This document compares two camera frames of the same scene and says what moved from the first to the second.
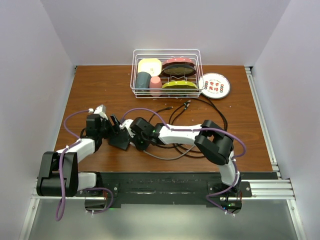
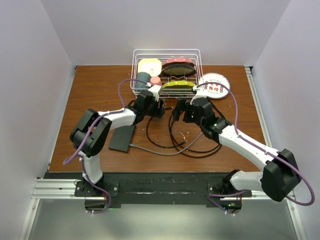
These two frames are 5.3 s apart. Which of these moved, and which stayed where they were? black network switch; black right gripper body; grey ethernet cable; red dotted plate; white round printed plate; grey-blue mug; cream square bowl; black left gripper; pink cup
Moved: grey ethernet cable; black right gripper body; black left gripper
Stayed: black network switch; cream square bowl; white round printed plate; red dotted plate; grey-blue mug; pink cup
